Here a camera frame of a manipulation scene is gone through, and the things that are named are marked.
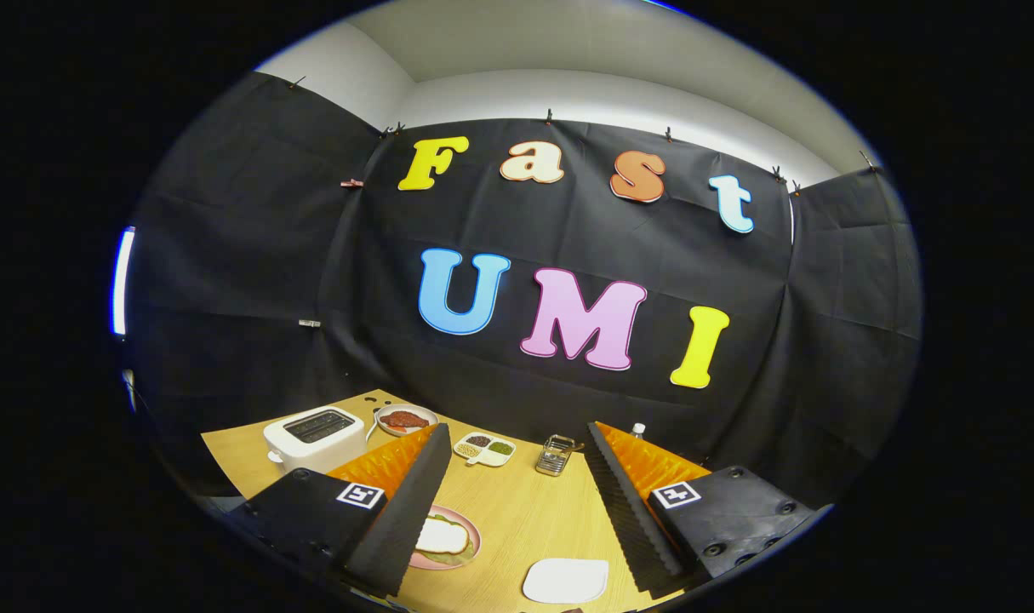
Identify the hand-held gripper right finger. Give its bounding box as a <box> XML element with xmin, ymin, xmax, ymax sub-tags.
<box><xmin>585</xmin><ymin>421</ymin><xmax>834</xmax><ymax>597</ymax></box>

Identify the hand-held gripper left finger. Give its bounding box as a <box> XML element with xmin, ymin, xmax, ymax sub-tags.
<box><xmin>223</xmin><ymin>422</ymin><xmax>454</xmax><ymax>600</ymax></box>

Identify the brown crust bread slice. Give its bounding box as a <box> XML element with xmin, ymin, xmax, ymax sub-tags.
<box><xmin>414</xmin><ymin>517</ymin><xmax>470</xmax><ymax>556</ymax></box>

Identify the green lettuce leaf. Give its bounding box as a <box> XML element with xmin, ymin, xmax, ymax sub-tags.
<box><xmin>423</xmin><ymin>509</ymin><xmax>477</xmax><ymax>567</ymax></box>

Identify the pink plate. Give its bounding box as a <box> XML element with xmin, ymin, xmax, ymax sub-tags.
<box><xmin>408</xmin><ymin>504</ymin><xmax>483</xmax><ymax>571</ymax></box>

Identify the round white plate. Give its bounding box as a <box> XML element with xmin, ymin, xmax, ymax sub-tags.
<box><xmin>374</xmin><ymin>404</ymin><xmax>439</xmax><ymax>438</ymax></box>

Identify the flat white plate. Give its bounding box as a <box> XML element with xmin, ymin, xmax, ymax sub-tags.
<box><xmin>522</xmin><ymin>558</ymin><xmax>610</xmax><ymax>605</ymax></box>

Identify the white divided dish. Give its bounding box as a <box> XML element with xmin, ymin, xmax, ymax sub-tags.
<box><xmin>453</xmin><ymin>432</ymin><xmax>517</xmax><ymax>468</ymax></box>

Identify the white toaster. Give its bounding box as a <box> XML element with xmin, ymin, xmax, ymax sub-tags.
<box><xmin>263</xmin><ymin>407</ymin><xmax>368</xmax><ymax>475</ymax></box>

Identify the black backdrop cloth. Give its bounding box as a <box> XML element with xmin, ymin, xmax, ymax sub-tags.
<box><xmin>125</xmin><ymin>70</ymin><xmax>924</xmax><ymax>512</ymax></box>

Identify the row of black clips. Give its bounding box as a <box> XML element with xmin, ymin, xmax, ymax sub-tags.
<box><xmin>287</xmin><ymin>75</ymin><xmax>879</xmax><ymax>195</ymax></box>

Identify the metal wire basket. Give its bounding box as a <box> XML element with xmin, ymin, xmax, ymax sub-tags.
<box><xmin>534</xmin><ymin>434</ymin><xmax>577</xmax><ymax>477</ymax></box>

